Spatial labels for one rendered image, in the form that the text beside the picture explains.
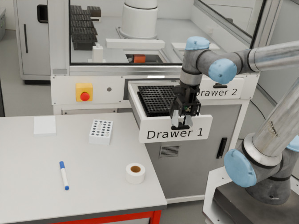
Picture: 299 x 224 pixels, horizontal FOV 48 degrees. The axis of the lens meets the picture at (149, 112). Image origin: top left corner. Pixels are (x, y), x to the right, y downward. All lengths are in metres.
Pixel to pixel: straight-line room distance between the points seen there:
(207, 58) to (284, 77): 2.56
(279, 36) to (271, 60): 2.67
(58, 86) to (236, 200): 0.87
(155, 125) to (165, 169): 0.70
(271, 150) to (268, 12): 0.86
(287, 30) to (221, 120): 1.93
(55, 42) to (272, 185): 0.97
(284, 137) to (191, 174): 1.18
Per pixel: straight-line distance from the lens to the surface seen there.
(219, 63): 1.02
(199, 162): 1.98
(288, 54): 1.01
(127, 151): 1.34
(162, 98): 1.46
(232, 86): 1.72
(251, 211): 1.14
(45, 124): 1.47
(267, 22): 1.68
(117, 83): 1.52
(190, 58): 1.09
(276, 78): 3.68
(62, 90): 1.51
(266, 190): 1.16
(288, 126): 0.89
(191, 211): 2.21
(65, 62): 1.46
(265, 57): 1.05
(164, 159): 1.88
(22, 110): 3.05
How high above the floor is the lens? 1.60
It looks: 31 degrees down
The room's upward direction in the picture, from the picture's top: 8 degrees clockwise
